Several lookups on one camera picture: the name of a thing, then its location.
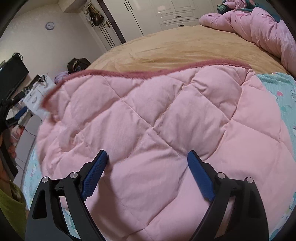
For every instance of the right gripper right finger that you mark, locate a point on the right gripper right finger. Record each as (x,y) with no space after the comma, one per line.
(248,219)

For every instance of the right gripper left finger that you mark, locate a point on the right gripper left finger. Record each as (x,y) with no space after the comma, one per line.
(46,220)

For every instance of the pink quilted jacket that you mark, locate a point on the pink quilted jacket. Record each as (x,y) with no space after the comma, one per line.
(157,138)

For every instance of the purple clothes pile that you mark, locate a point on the purple clothes pile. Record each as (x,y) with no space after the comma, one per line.
(58,78)

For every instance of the green sleeve of person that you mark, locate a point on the green sleeve of person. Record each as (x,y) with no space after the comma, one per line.
(14,209)

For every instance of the white drawer chest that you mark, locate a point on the white drawer chest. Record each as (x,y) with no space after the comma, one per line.
(35,93)

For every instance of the Hello Kitty blue sheet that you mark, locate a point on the Hello Kitty blue sheet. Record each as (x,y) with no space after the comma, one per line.
(282,92)

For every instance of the dark bag on chair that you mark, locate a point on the dark bag on chair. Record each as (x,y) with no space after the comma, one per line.
(76,65)

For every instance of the tan bed cover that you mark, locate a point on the tan bed cover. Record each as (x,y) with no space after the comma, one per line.
(179,47)

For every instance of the pink crumpled quilt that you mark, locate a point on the pink crumpled quilt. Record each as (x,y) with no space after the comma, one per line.
(256,25)

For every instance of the hanging bags on door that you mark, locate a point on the hanging bags on door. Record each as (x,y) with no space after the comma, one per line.
(93,16)

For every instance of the white glossy wardrobe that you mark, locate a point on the white glossy wardrobe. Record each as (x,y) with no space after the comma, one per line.
(142,17)

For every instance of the black wall television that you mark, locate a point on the black wall television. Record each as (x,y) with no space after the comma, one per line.
(12,75)

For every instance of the purple wall clock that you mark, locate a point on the purple wall clock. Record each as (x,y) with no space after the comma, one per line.
(50,26)

